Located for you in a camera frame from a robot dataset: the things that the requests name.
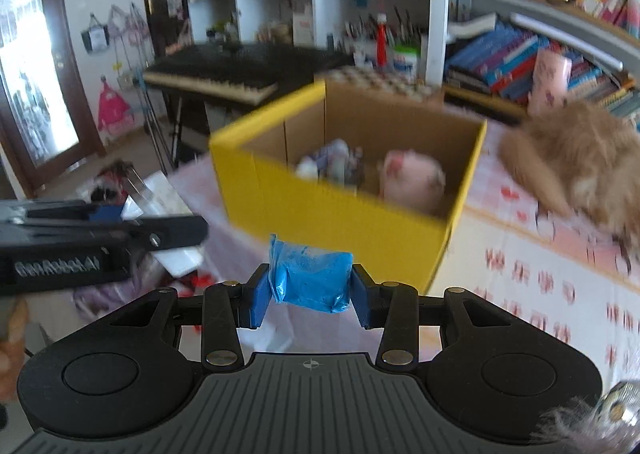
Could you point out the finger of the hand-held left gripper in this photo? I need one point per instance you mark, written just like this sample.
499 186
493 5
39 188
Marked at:
107 212
175 231

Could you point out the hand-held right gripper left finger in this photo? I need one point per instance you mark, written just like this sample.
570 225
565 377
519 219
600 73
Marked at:
257 301

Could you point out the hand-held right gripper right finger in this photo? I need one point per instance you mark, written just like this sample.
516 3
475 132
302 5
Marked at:
363 301

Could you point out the small blue packet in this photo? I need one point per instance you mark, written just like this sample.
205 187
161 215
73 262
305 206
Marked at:
310 279

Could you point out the yellow cardboard box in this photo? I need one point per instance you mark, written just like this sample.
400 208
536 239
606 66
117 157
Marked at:
325 219

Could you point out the pink plush toy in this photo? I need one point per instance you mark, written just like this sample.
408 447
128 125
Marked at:
412 178

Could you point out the blue drink can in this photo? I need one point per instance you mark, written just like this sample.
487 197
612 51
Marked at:
332 158

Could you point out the person's left hand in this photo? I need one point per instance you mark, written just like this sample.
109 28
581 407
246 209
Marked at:
10 359

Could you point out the white printed plastic bag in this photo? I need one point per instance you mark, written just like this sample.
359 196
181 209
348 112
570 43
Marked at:
170 259

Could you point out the black keyboard stand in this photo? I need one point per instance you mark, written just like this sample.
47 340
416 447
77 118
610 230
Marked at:
187 128

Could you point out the pink hanging bag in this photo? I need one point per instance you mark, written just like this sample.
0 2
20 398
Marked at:
114 106

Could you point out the pink checked tablecloth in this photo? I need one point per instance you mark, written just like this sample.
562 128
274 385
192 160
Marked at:
500 324

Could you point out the wooden framed glass door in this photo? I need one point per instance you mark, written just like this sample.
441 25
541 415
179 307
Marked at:
50 58

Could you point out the black electronic keyboard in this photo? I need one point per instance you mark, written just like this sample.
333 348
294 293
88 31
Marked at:
225 66

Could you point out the black white hanging bag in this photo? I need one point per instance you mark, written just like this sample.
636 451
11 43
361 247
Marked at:
95 36

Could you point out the white printed desk mat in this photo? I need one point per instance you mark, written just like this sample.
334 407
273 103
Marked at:
550 294

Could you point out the chessboard box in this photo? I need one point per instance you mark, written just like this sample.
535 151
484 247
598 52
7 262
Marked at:
390 81

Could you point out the white jar green lid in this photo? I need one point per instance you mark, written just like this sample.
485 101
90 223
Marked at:
406 62

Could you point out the white pen holder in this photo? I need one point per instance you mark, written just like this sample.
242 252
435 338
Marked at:
360 53

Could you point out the fluffy orange cat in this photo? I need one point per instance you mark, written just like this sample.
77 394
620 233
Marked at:
575 163

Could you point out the red bottle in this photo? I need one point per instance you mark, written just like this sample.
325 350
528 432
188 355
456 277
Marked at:
382 38

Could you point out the row of blue books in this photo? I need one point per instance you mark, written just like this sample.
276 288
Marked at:
500 61

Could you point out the pink printed cup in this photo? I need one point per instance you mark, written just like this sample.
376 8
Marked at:
550 81

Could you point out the white bookshelf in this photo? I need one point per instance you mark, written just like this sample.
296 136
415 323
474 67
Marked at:
435 8

